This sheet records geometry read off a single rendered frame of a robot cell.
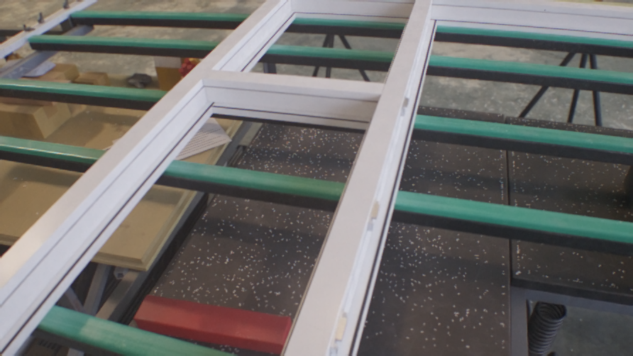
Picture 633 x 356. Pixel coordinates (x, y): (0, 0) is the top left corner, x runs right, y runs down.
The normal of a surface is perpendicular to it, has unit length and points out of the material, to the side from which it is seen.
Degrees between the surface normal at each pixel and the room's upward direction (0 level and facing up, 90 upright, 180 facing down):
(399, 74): 0
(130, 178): 90
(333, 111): 90
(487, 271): 0
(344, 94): 90
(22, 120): 90
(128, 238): 0
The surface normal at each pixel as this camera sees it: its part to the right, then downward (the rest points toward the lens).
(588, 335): -0.06, -0.77
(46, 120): 0.96, 0.13
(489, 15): -0.29, 0.62
